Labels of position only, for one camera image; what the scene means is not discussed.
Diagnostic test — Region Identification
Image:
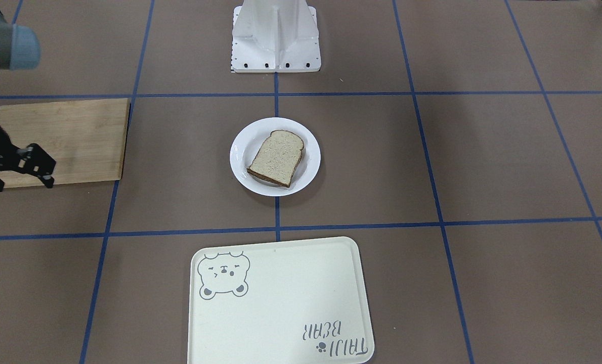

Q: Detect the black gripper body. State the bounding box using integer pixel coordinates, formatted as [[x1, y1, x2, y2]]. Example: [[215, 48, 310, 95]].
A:
[[20, 144, 57, 182]]

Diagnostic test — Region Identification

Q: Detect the white round plate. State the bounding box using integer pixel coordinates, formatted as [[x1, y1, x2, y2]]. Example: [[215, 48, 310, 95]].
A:
[[229, 117, 322, 197]]

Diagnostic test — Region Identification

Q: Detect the bread slice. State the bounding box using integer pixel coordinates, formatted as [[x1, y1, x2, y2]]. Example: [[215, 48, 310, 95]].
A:
[[246, 169, 293, 188], [246, 130, 305, 175]]

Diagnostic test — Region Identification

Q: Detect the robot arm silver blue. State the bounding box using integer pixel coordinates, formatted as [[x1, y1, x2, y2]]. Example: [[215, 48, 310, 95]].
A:
[[0, 10, 56, 192]]

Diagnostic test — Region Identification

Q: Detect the bread slice under egg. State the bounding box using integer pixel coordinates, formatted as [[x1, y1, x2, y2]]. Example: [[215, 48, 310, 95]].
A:
[[246, 169, 293, 188]]

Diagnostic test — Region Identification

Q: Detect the wooden cutting board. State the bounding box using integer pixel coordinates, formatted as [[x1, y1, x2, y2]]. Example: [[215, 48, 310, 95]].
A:
[[0, 98, 131, 189]]

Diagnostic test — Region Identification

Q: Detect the cream bear tray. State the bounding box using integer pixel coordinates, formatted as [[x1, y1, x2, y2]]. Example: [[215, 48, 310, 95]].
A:
[[186, 237, 375, 363]]

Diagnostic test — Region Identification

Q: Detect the white pedestal column base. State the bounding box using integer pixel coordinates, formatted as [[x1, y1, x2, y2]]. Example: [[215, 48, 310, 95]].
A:
[[230, 1, 322, 73]]

